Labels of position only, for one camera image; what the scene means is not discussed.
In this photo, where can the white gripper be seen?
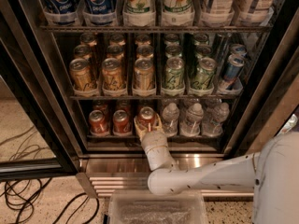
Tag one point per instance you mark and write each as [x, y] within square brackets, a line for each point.
[152, 140]

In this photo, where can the red coke can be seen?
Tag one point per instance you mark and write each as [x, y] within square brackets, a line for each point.
[147, 117]
[121, 122]
[98, 123]

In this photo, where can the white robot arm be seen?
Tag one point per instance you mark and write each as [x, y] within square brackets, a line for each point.
[271, 173]

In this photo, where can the orange can front right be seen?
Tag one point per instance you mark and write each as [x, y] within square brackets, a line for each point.
[144, 74]

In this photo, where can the orange can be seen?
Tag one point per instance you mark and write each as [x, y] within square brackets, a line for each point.
[82, 75]
[112, 74]
[144, 74]

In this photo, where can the orange can front middle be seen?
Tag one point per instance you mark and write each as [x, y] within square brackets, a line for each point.
[112, 74]

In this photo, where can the green can front left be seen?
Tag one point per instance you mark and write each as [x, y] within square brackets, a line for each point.
[173, 73]

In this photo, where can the green can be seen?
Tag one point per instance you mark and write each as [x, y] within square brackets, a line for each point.
[205, 70]
[173, 73]

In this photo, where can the green can front right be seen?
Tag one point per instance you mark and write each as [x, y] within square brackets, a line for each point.
[205, 70]

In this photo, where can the orange can front left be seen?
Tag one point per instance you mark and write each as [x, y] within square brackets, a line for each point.
[82, 75]

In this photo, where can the blue red bull can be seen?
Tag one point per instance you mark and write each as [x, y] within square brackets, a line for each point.
[231, 71]

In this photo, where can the glass fridge door left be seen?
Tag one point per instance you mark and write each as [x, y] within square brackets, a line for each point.
[39, 137]

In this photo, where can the glass fridge door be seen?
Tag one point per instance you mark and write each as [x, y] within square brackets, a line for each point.
[39, 137]
[272, 93]

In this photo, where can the glass fridge door right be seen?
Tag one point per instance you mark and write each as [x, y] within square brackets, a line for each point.
[272, 93]

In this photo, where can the clear water bottle left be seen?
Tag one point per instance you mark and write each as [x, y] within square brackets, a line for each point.
[170, 117]

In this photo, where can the clear water bottle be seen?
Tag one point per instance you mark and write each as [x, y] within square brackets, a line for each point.
[190, 125]
[170, 117]
[212, 125]

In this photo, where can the clear water bottle middle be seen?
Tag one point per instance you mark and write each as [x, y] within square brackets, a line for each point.
[190, 125]

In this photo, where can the clear water bottle right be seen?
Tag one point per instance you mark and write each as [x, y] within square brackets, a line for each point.
[212, 125]

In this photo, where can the clear plastic bin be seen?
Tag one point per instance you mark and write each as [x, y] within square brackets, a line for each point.
[134, 206]

